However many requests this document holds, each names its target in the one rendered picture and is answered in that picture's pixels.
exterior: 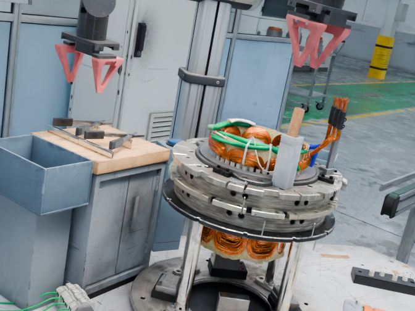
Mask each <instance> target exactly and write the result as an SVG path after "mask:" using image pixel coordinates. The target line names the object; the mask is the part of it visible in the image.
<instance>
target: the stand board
mask: <svg viewBox="0 0 415 311"><path fill-rule="evenodd" d="M99 127H100V130H103V131H105V133H126V132H123V131H120V130H118V129H115V128H113V127H110V126H107V125H101V126H99ZM62 130H64V131H66V132H69V133H71V134H73V135H75V131H76V128H68V129H62ZM30 134H31V135H33V134H34V135H37V136H39V137H41V138H44V139H46V140H48V141H50V142H52V143H55V144H57V145H59V146H62V147H64V148H66V149H68V150H71V151H73V152H76V153H77V154H80V155H82V156H84V157H87V158H89V159H91V160H93V161H94V165H93V173H94V174H96V175H100V174H104V173H110V172H116V171H119V170H125V169H128V168H134V167H140V166H144V165H149V164H155V163H159V162H165V161H168V160H169V154H170V149H167V148H164V147H162V146H159V145H157V144H154V143H151V142H149V141H146V140H144V139H141V138H131V139H132V148H131V149H127V148H126V147H123V146H122V147H118V148H117V149H113V150H112V151H114V156H113V159H110V158H108V157H106V156H103V155H101V154H98V153H97V152H94V151H91V150H89V149H87V148H85V147H82V146H80V145H78V144H75V143H73V142H71V141H68V140H66V139H64V138H61V137H59V136H56V135H54V134H52V133H50V132H48V131H39V132H33V133H30ZM117 138H120V137H104V139H86V140H88V141H90V142H92V143H95V144H97V145H100V146H102V147H105V148H107V149H109V141H112V140H114V139H117Z"/></svg>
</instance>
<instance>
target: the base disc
mask: <svg viewBox="0 0 415 311"><path fill-rule="evenodd" d="M209 258H211V257H206V256H199V258H198V264H197V266H199V267H200V271H199V273H196V274H195V280H194V283H193V285H196V284H200V283H208V282H217V283H227V284H232V285H235V286H239V287H241V288H245V289H247V290H249V291H251V292H253V293H255V294H256V295H258V296H259V297H260V298H262V299H263V300H264V301H265V302H266V303H267V305H268V306H269V308H270V311H274V310H273V308H272V307H271V305H270V303H269V302H268V301H267V299H268V295H269V294H270V291H268V290H267V289H265V288H263V287H262V286H260V285H258V284H257V283H256V281H255V279H256V277H258V276H265V275H266V270H265V269H263V268H259V267H257V266H254V265H250V264H248V263H244V264H245V267H246V269H247V271H248V273H247V277H246V280H239V279H232V278H220V277H213V276H210V273H209V269H208V261H209ZM182 259H183V257H176V258H172V259H167V260H163V261H160V262H157V263H154V264H153V265H151V266H149V267H147V268H145V269H144V270H143V271H141V272H140V273H139V274H138V275H137V276H136V278H135V279H134V281H133V283H132V288H131V292H130V298H131V302H132V306H133V309H134V311H166V307H167V305H171V303H172V302H167V301H163V300H160V299H156V298H153V297H151V291H152V289H153V287H154V285H155V284H156V283H157V281H158V279H159V277H160V276H161V274H162V273H164V274H167V273H168V274H171V275H173V274H172V272H173V268H177V267H181V266H182ZM280 279H281V280H280ZM281 282H282V277H280V276H278V275H277V279H276V282H275V283H277V284H278V285H281ZM293 295H294V297H295V298H296V300H297V301H298V302H299V303H300V306H299V307H300V309H301V310H302V311H319V309H318V308H317V306H316V305H315V303H314V302H313V301H312V300H311V299H310V298H309V297H308V296H307V295H306V294H305V293H304V292H303V291H302V290H301V289H299V288H298V287H296V286H295V287H294V290H293Z"/></svg>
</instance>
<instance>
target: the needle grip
mask: <svg viewBox="0 0 415 311"><path fill-rule="evenodd" d="M304 111H305V110H304V109H302V108H299V107H295V108H294V111H293V115H292V118H291V122H290V126H289V128H288V132H287V135H288V136H291V137H294V138H297V136H298V132H299V130H300V126H301V122H302V119H303V115H304Z"/></svg>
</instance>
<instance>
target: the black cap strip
mask: <svg viewBox="0 0 415 311"><path fill-rule="evenodd" d="M369 271H370V270H368V269H364V268H358V267H352V270H351V278H352V280H353V283H355V284H361V285H364V286H370V287H373V288H379V289H384V290H388V291H393V292H399V293H403V294H408V295H412V296H415V281H414V279H412V278H408V280H407V281H403V280H402V278H403V277H402V276H398V278H397V281H393V280H392V276H393V275H391V274H388V273H385V276H380V275H379V273H380V272H377V271H375V272H374V276H369Z"/></svg>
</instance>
